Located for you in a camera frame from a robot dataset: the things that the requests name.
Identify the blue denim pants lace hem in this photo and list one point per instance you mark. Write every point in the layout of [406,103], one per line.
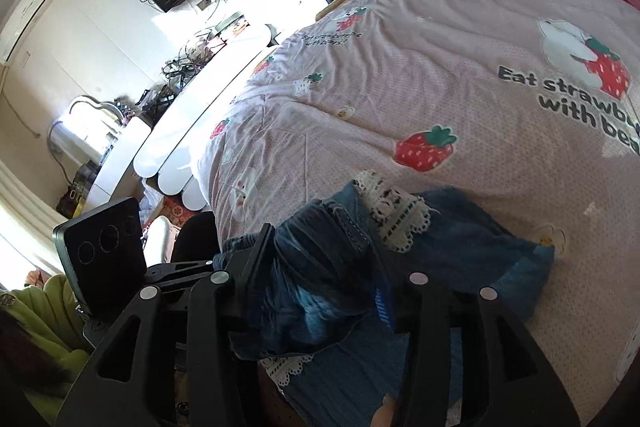
[376,306]

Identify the white dresser desk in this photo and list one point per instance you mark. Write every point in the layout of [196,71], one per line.
[199,20]

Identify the white air conditioner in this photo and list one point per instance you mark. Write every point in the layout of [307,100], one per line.
[18,25]

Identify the white footboard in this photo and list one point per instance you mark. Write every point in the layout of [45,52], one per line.
[166,156]

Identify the pink strawberry print bedsheet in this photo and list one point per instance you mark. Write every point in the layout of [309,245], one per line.
[528,107]

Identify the person's right hand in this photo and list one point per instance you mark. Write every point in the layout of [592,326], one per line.
[384,415]

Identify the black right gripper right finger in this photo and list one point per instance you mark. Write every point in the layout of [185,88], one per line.
[506,378]

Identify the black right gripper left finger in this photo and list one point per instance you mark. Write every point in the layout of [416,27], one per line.
[178,322]

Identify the green sleeve left forearm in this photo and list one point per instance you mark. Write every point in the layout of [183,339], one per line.
[42,347]

